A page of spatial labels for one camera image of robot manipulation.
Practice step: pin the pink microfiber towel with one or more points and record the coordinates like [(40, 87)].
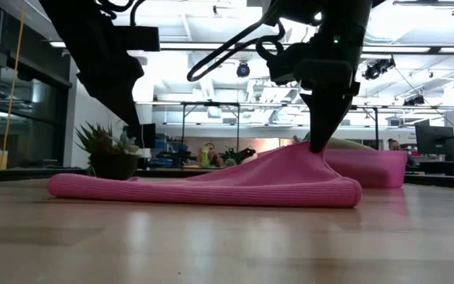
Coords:
[(231, 189)]

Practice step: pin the black metal workstation frame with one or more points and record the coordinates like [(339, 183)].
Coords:
[(376, 122), (211, 104)]

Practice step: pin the small background robot arm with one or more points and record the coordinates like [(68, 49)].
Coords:
[(240, 154)]

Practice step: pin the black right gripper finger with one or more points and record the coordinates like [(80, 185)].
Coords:
[(325, 122)]

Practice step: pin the white cup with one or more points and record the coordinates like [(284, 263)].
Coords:
[(0, 159)]

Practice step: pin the green microfiber towel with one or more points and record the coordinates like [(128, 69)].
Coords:
[(349, 144)]

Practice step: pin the black computer monitor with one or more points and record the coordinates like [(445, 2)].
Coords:
[(149, 136), (434, 140)]

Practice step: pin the green bottle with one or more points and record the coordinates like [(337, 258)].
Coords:
[(205, 158)]

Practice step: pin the potted succulent plant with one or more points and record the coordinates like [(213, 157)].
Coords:
[(109, 158)]

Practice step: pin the pink plastic bin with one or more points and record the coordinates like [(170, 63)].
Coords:
[(373, 169)]

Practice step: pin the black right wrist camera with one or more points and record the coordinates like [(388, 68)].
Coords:
[(323, 74)]

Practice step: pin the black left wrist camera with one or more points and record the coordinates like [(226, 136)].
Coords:
[(142, 38)]

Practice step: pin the black ceiling spotlight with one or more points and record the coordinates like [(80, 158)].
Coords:
[(414, 101), (376, 69)]

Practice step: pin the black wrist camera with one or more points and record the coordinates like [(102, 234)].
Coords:
[(142, 38), (323, 74)]

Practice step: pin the black dome camera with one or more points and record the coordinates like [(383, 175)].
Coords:
[(243, 69)]

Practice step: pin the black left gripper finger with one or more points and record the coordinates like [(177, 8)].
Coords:
[(132, 122)]

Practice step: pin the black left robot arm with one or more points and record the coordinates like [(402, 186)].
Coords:
[(81, 31)]

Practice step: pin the person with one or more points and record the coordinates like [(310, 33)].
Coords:
[(398, 148), (214, 155)]

